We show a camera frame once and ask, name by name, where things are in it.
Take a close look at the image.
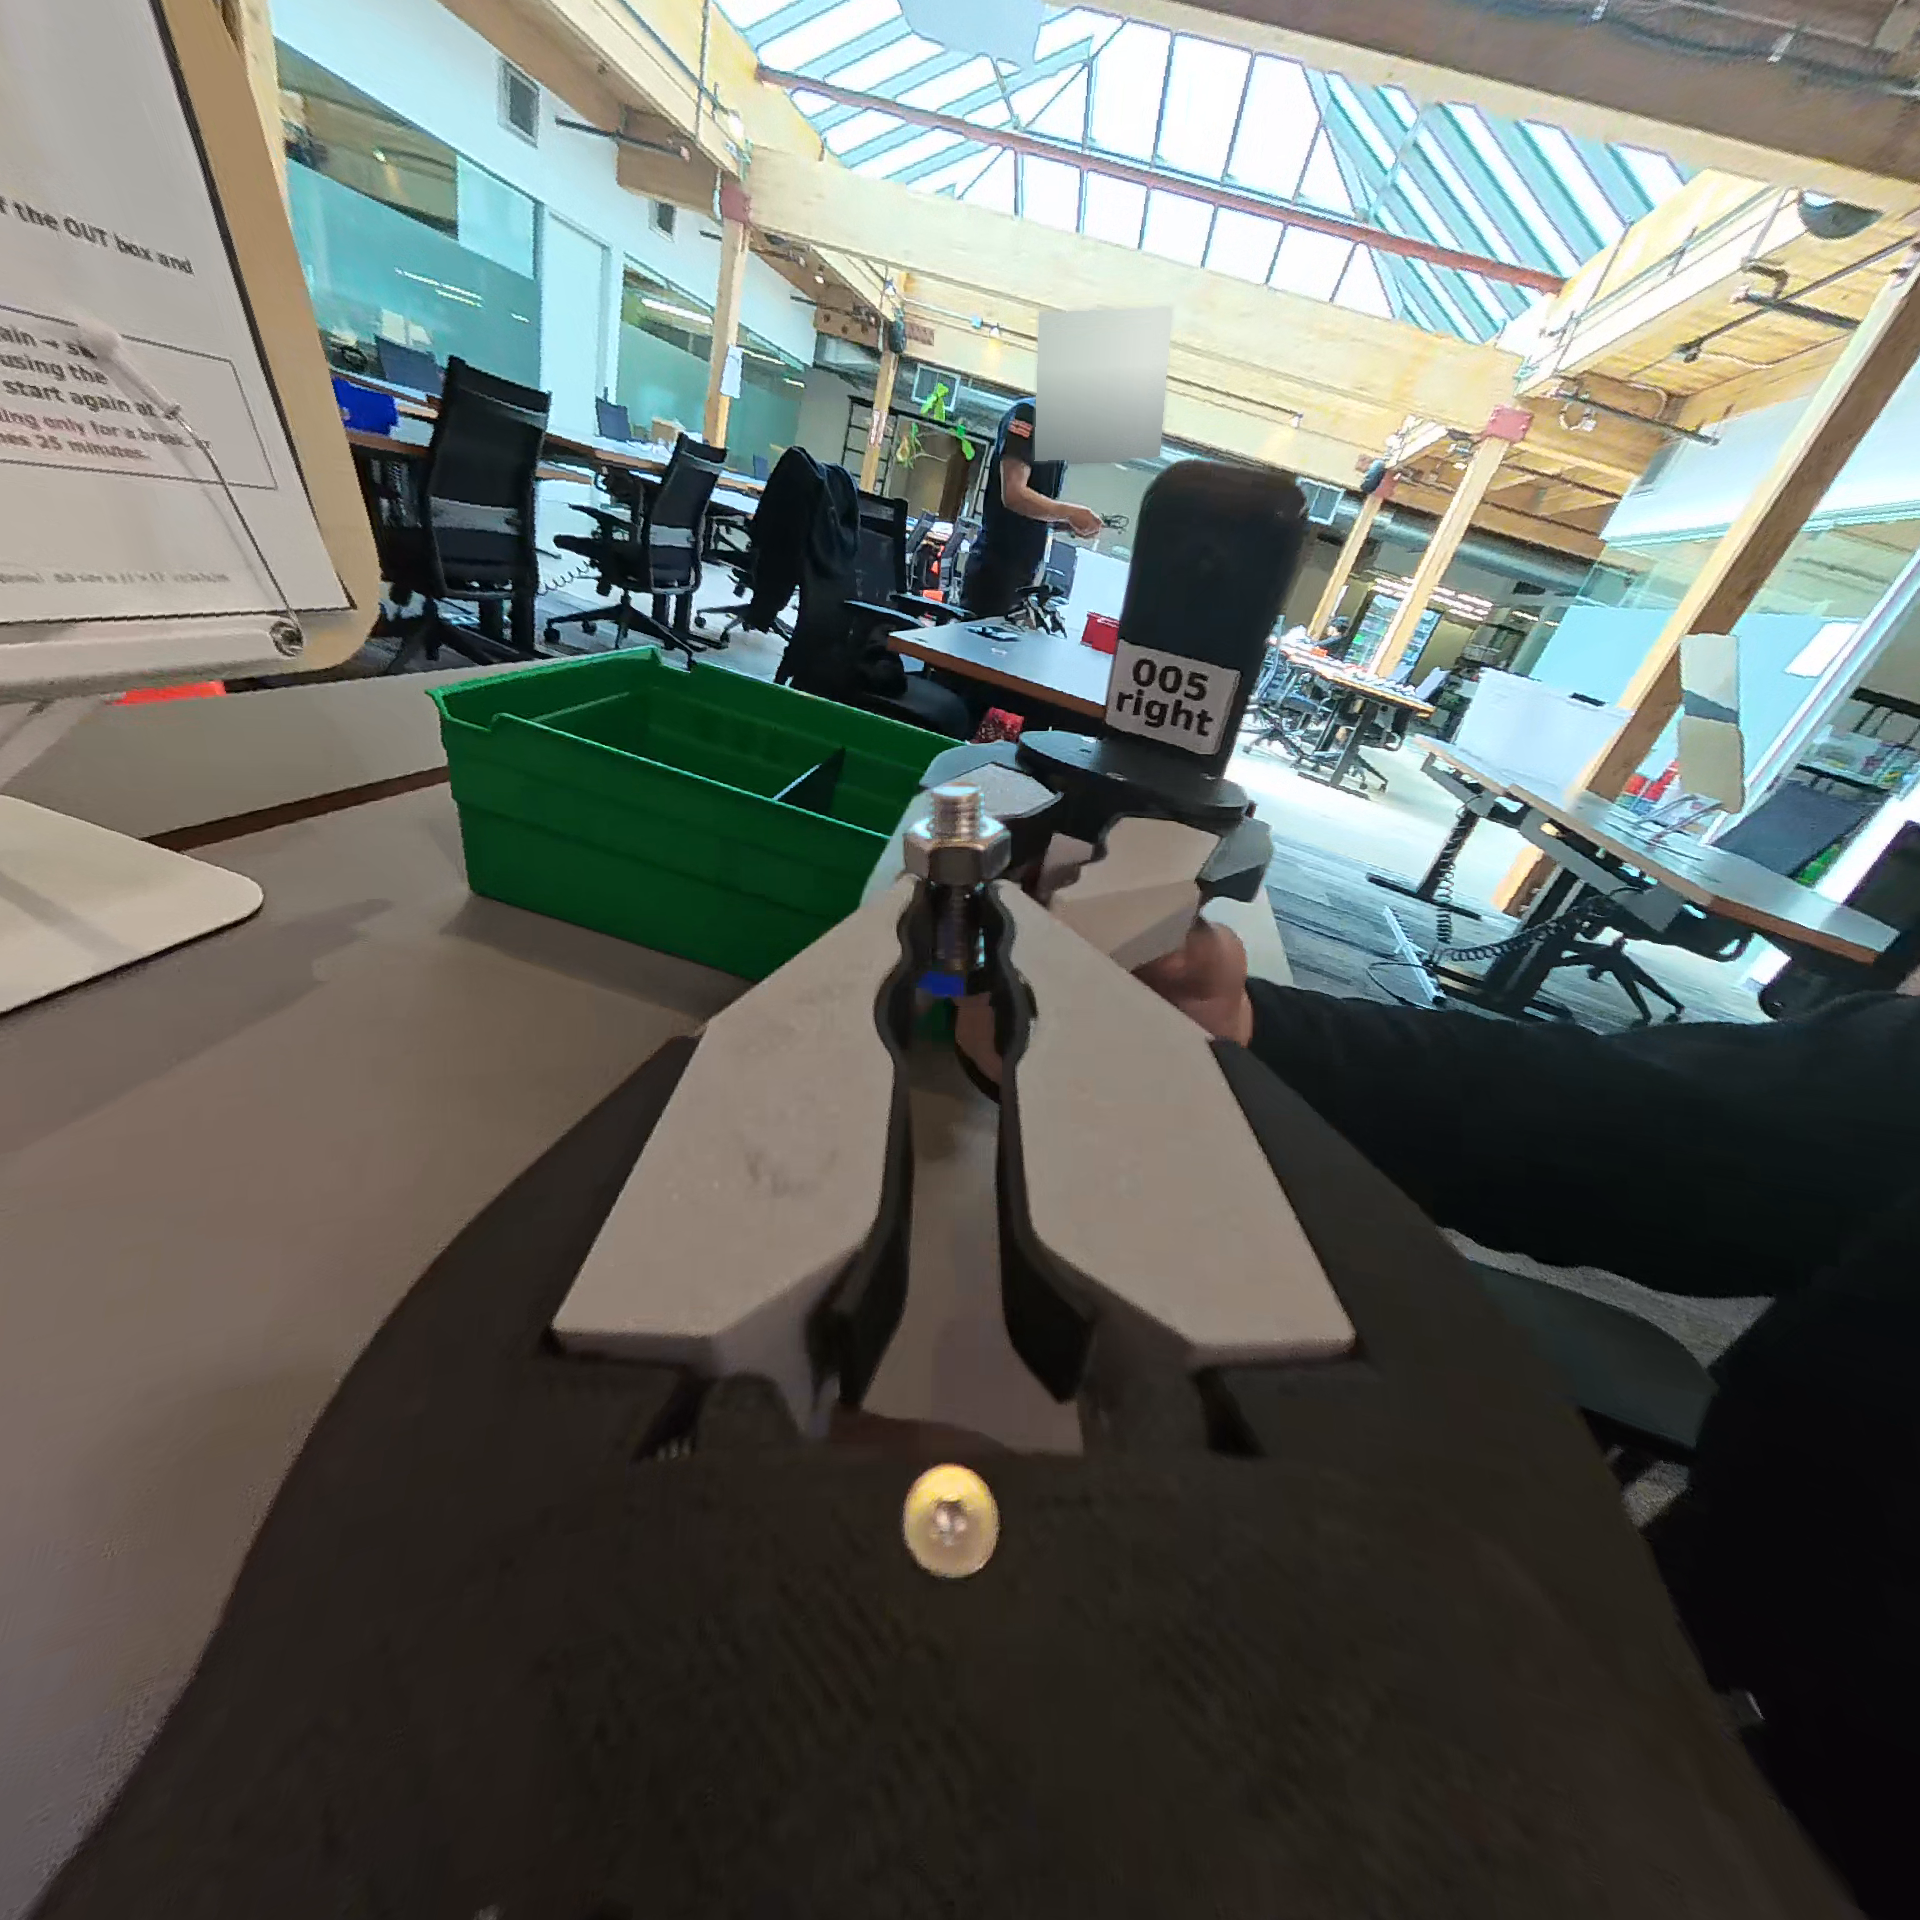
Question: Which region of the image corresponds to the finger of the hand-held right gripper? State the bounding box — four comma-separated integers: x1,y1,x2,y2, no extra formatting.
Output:
1033,821,1216,970
908,746,1070,887

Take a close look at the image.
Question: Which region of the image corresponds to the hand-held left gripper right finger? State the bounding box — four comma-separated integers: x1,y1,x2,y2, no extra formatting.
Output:
981,883,1361,1400

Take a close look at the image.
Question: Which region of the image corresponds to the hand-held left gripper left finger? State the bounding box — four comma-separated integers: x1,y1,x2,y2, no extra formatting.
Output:
550,879,925,1438

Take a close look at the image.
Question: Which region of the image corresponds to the silver hex bolt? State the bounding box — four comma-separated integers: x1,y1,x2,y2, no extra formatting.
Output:
915,787,991,1005

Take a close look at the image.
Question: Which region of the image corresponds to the green plastic bin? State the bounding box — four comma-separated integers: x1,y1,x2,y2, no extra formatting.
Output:
428,645,967,986

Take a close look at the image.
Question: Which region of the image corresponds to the person's right forearm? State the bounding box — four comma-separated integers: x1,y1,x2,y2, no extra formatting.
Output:
1243,975,1920,1300

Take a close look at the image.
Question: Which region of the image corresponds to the person's right hand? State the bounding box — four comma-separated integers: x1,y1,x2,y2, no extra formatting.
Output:
1133,918,1253,1047

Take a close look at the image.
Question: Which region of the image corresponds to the background wooden desk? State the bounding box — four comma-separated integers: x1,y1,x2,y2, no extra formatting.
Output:
888,606,1118,721

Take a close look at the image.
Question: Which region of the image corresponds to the black jacket on chair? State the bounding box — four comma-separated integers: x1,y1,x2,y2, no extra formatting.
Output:
744,444,908,699

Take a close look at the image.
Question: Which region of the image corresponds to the black office chair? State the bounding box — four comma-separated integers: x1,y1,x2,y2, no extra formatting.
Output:
376,352,554,670
546,432,729,661

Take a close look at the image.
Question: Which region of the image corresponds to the dark chair seat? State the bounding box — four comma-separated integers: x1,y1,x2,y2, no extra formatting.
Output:
1461,1260,1719,1456

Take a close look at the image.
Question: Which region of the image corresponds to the long wooden desk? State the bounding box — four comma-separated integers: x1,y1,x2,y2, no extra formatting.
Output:
1417,733,1904,1023

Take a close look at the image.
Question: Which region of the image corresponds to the person's dark clothing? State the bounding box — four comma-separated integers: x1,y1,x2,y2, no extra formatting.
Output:
1686,1186,1920,1920

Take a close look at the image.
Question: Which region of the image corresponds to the wooden book stand white base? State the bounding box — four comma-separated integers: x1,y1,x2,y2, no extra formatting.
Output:
0,0,384,1014

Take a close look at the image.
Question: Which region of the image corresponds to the printed instruction sheet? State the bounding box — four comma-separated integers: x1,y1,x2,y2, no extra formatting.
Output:
0,0,354,626

